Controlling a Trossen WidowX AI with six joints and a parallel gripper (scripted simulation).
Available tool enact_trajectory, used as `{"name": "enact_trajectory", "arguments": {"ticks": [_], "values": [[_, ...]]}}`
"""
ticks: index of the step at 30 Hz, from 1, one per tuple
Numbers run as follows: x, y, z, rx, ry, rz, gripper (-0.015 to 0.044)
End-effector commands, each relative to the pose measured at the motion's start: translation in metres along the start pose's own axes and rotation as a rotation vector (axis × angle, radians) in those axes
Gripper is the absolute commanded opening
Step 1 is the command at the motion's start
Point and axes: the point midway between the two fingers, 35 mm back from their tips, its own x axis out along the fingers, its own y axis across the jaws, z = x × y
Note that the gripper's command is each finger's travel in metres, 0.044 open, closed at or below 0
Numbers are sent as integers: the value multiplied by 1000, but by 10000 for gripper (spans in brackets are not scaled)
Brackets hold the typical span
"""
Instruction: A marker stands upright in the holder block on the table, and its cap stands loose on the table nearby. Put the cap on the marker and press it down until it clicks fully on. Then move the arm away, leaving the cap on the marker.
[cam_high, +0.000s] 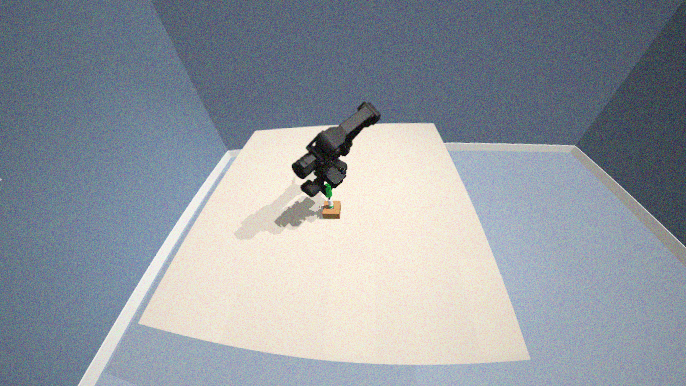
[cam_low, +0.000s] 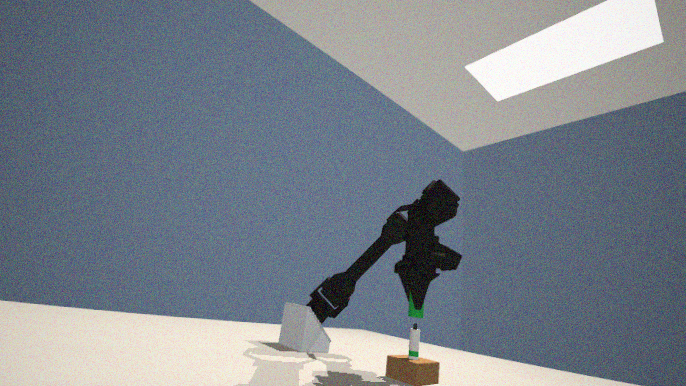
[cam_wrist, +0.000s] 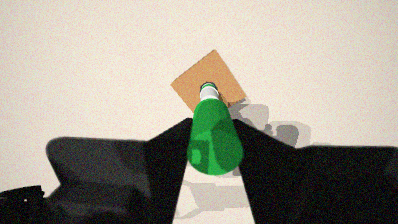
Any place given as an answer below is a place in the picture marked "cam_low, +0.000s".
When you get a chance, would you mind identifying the tan square block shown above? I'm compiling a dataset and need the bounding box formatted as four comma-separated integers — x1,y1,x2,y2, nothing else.
385,355,440,386

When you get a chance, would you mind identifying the white marker with green band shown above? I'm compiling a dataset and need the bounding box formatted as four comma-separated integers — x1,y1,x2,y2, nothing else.
408,323,420,360

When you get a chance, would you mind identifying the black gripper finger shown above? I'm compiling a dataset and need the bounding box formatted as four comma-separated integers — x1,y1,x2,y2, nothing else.
399,273,410,303
406,270,440,310

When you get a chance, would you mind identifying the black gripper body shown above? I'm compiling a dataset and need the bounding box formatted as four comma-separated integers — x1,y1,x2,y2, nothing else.
394,228,449,274

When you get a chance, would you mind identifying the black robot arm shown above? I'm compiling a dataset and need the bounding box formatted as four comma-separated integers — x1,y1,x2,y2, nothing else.
305,179,462,324

